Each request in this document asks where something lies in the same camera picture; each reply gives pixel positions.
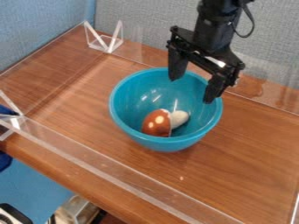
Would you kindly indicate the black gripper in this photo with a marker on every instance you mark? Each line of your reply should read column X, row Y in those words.
column 220, row 63

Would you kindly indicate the blue plastic bowl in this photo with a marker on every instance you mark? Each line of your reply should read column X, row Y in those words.
column 146, row 91

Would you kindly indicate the plush brown white mushroom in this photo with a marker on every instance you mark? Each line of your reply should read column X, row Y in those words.
column 160, row 122

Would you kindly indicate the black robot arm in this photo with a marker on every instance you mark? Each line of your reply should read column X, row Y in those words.
column 204, row 46

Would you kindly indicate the clear acrylic back barrier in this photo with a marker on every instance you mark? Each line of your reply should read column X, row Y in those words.
column 258, row 89

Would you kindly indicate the clear acrylic barrier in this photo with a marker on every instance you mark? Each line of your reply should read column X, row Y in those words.
column 114, row 185
column 258, row 89

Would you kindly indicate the clear acrylic front barrier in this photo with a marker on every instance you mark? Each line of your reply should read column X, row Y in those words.
column 114, row 185

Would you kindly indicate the grey box under table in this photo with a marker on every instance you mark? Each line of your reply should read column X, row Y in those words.
column 75, row 211

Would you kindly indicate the dark blue object left edge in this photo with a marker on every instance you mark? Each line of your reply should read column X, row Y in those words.
column 5, row 159

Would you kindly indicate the black white object bottom left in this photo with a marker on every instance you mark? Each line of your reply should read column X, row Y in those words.
column 12, row 216

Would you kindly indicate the clear acrylic corner bracket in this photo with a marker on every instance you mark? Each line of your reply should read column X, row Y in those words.
column 103, row 42

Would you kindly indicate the clear acrylic left bracket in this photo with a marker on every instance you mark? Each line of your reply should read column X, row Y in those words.
column 13, row 121

